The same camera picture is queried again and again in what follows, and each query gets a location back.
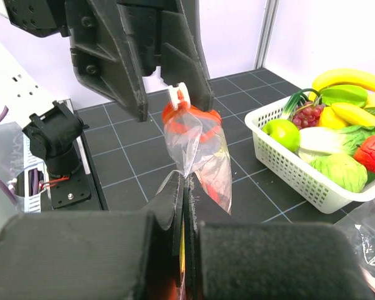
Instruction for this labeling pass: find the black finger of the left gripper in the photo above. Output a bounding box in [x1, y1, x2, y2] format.
[161, 1, 214, 111]
[69, 1, 148, 122]

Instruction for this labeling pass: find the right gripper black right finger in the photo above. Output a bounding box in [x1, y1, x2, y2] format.
[183, 176, 374, 299]

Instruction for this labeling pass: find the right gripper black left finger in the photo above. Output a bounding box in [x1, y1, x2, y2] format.
[0, 171, 183, 299]

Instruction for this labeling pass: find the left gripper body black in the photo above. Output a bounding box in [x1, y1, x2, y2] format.
[4, 1, 179, 75]

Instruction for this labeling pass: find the zip bag red zipper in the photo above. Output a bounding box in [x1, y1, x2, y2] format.
[162, 82, 233, 214]

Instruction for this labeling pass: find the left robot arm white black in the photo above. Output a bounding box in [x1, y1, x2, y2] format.
[0, 0, 214, 178]

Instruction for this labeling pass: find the white plastic food bin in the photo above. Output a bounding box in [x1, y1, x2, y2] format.
[244, 98, 375, 214]

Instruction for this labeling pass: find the green apple toy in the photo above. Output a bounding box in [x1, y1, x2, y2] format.
[262, 119, 301, 153]

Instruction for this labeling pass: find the purple grapes toy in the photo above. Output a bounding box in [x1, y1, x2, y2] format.
[281, 88, 325, 129]

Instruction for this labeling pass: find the green cabbage toy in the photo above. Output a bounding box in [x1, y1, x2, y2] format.
[309, 154, 368, 193]

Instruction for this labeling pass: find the bok choy toy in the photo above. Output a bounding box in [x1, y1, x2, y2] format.
[296, 126, 375, 163]

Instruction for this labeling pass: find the small yellow banana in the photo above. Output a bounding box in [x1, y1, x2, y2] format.
[331, 102, 375, 127]

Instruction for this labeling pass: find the red strawberry upper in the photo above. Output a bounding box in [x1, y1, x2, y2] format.
[354, 136, 375, 173]

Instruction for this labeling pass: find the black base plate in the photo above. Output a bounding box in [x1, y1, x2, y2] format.
[41, 133, 108, 212]

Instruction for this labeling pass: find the slotted cable duct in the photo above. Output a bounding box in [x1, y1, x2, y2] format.
[22, 136, 48, 213]

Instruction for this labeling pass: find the left aluminium frame post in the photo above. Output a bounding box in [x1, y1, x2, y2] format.
[254, 0, 279, 69]

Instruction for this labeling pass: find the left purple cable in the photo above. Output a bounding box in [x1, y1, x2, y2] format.
[0, 106, 48, 207]

